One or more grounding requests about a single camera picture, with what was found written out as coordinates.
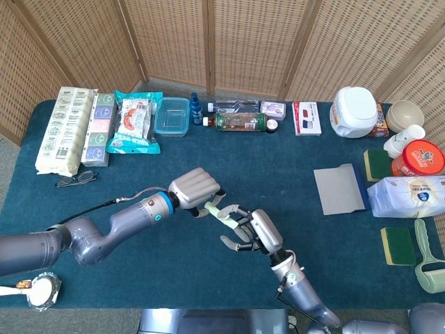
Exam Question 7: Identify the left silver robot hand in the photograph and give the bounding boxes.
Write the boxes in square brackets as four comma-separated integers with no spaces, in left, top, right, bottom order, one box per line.
[168,167,226,219]

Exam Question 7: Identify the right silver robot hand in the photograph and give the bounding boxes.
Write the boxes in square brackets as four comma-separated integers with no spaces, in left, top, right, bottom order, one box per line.
[220,204,284,257]

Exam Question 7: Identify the pale green peeler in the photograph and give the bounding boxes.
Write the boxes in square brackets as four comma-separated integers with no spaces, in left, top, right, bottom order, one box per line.
[204,202,241,230]

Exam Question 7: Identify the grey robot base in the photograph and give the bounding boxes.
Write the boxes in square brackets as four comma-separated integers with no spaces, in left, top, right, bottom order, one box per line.
[138,308,290,334]

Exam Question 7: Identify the blue table cloth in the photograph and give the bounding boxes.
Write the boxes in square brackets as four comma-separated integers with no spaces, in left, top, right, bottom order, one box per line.
[0,99,445,310]

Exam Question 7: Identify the clear container blue rim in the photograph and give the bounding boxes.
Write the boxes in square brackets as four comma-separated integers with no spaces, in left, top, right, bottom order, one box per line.
[153,97,191,138]

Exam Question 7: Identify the blue spray bottle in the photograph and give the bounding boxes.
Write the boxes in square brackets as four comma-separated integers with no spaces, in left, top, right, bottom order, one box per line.
[189,92,204,127]

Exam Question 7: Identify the green label tea bottle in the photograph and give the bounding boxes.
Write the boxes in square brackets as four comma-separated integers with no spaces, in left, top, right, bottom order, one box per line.
[202,111,268,133]

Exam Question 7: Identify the grey cardboard folder blue spine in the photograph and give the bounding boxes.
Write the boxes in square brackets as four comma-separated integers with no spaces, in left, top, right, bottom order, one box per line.
[313,163,372,216]

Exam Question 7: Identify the teal snack bag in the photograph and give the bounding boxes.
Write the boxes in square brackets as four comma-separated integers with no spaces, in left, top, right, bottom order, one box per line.
[104,90,164,155]

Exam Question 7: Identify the small purple box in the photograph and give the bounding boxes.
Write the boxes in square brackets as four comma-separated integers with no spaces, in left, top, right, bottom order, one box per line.
[259,100,287,122]

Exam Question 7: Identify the pastel tissue packets pack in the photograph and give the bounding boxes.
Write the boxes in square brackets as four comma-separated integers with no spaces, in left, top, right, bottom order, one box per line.
[81,92,118,168]

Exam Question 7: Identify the white red card box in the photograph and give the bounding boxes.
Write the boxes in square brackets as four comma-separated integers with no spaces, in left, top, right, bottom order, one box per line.
[291,101,323,136]

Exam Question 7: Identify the green yellow sponge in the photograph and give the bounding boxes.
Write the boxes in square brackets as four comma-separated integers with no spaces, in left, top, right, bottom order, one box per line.
[380,226,417,267]
[363,148,396,183]

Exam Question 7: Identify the cream tissue multipack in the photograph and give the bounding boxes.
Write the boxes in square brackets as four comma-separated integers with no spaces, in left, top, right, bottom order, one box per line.
[35,86,99,177]

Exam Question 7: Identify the white blue wipes pack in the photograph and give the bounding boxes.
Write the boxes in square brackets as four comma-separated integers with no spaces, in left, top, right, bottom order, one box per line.
[366,175,445,219]

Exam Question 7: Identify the white plastic jug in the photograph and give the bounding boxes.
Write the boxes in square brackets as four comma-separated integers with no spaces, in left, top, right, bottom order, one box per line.
[329,86,379,139]

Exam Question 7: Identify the orange printed box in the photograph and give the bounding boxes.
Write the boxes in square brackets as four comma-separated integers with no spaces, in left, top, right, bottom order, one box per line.
[368,100,390,138]

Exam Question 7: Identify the wicker folding screen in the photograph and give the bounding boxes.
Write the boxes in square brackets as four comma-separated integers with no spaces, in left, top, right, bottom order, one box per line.
[0,0,445,246]

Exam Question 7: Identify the pale green lint roller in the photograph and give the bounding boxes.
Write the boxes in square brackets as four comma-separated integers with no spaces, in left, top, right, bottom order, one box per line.
[414,218,445,294]

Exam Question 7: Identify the orange lid canister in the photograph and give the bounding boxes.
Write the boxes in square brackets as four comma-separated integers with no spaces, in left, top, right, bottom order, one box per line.
[391,139,445,177]

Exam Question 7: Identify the beige bowl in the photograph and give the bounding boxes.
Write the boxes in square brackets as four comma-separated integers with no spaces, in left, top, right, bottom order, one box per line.
[385,100,425,134]

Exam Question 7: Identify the foil cup white filling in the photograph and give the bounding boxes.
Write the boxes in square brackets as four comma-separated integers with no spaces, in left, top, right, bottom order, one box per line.
[26,271,63,312]

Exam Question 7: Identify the white plastic spoon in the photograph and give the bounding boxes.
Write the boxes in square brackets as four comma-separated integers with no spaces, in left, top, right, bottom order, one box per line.
[0,285,29,297]

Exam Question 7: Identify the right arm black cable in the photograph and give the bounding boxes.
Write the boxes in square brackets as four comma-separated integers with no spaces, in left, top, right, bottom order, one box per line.
[276,250,330,334]

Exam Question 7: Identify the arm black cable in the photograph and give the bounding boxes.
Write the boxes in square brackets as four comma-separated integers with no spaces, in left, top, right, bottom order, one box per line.
[57,187,170,225]
[276,250,330,334]

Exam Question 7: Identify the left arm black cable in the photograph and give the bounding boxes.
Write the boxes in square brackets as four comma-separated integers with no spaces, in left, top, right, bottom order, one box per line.
[57,187,170,225]

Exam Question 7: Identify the black frame eyeglasses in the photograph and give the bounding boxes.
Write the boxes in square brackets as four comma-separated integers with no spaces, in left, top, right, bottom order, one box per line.
[54,170,99,189]

